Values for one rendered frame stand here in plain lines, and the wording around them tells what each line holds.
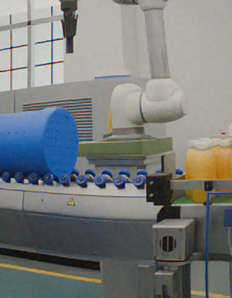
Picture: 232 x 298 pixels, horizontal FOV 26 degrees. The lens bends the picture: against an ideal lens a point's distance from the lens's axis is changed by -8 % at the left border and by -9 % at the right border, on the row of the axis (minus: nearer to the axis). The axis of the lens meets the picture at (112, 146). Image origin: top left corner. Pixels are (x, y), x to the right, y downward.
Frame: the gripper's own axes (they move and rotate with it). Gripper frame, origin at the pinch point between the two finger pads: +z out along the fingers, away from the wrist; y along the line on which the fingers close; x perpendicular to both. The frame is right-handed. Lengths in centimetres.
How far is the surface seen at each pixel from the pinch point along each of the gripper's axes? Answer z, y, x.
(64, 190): 58, 12, -11
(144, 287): 97, 37, 8
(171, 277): 81, 72, -6
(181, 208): 61, 60, 6
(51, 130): 35.1, 3.9, -10.4
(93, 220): 68, 24, -5
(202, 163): 47, 64, 13
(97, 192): 58, 24, -3
